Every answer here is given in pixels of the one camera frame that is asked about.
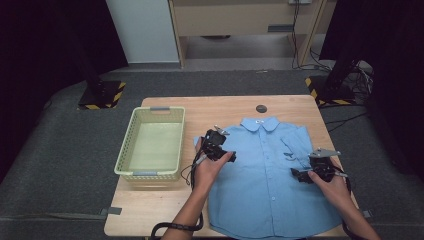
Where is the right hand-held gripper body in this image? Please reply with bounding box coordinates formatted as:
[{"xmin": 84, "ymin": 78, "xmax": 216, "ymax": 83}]
[{"xmin": 307, "ymin": 148, "xmax": 348, "ymax": 183}]

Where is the person's right hand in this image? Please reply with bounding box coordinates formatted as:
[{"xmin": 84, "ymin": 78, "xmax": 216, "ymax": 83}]
[{"xmin": 307, "ymin": 169, "xmax": 352, "ymax": 216}]

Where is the tangled cable bundle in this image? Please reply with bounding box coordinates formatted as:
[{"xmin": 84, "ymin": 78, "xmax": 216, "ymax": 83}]
[{"xmin": 346, "ymin": 61, "xmax": 375, "ymax": 98}]

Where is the left hand-held gripper cable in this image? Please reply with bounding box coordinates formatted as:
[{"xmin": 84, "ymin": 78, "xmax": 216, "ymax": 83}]
[{"xmin": 149, "ymin": 151, "xmax": 208, "ymax": 240}]

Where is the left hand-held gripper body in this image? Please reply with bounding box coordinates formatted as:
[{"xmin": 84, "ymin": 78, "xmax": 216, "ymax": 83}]
[{"xmin": 200, "ymin": 124, "xmax": 232, "ymax": 162}]

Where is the dark curtain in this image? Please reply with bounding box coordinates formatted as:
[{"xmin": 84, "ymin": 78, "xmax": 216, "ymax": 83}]
[
  {"xmin": 0, "ymin": 0, "xmax": 130, "ymax": 181},
  {"xmin": 319, "ymin": 0, "xmax": 424, "ymax": 183}
]

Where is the black stand with striped base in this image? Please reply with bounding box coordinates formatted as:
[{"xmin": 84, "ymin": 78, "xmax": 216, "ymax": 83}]
[
  {"xmin": 66, "ymin": 33, "xmax": 127, "ymax": 111},
  {"xmin": 304, "ymin": 59, "xmax": 360, "ymax": 107}
]

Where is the person's left hand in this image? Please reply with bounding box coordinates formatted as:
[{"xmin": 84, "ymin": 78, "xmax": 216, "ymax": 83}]
[{"xmin": 191, "ymin": 136, "xmax": 235, "ymax": 195}]

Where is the pale green plastic basket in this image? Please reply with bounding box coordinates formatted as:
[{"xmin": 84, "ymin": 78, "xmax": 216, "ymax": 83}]
[{"xmin": 113, "ymin": 105, "xmax": 186, "ymax": 183}]

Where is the hand-held gripper cable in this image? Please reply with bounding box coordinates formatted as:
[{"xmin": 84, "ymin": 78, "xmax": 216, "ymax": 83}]
[
  {"xmin": 149, "ymin": 151, "xmax": 208, "ymax": 240},
  {"xmin": 333, "ymin": 164, "xmax": 369, "ymax": 240}
]

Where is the blue shirt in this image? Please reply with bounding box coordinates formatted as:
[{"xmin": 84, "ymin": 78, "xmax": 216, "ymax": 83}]
[{"xmin": 193, "ymin": 115, "xmax": 343, "ymax": 240}]

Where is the white cabinet panel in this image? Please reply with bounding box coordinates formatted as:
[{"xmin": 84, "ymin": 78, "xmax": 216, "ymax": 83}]
[{"xmin": 104, "ymin": 0, "xmax": 181, "ymax": 64}]

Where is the right hand-held gripper cable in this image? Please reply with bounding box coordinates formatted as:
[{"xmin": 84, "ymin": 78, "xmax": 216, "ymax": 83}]
[{"xmin": 333, "ymin": 164, "xmax": 369, "ymax": 240}]

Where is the black hanging cable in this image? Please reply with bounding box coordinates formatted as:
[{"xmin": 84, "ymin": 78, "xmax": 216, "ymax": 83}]
[{"xmin": 290, "ymin": 0, "xmax": 334, "ymax": 72}]

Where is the black floor cable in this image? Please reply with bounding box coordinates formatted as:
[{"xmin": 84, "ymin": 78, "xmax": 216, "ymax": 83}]
[{"xmin": 324, "ymin": 111, "xmax": 370, "ymax": 133}]

